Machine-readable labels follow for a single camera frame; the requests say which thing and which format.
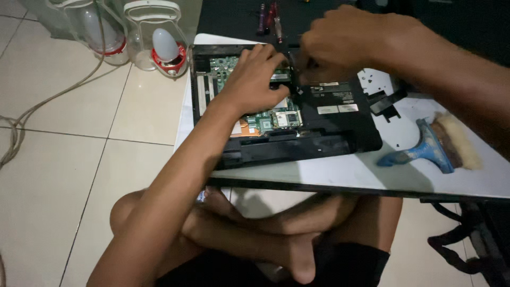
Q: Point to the person's right hand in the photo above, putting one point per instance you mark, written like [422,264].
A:
[346,40]

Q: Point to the person's left hand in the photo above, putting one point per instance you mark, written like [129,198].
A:
[249,85]

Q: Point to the person's right fingers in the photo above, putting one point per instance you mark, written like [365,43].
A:
[314,55]

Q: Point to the white perforated panel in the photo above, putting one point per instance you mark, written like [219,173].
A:
[374,79]

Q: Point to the opened black laptop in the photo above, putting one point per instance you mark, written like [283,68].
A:
[334,123]

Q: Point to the black plastic cover piece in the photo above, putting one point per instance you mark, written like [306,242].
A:
[385,103]

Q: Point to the black mat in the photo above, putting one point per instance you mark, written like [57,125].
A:
[231,18]

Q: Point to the clear bulb package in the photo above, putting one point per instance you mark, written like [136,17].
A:
[165,44]
[99,32]

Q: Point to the person's legs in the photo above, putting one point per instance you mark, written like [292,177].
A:
[255,235]

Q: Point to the black shorts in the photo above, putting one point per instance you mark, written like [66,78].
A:
[342,267]

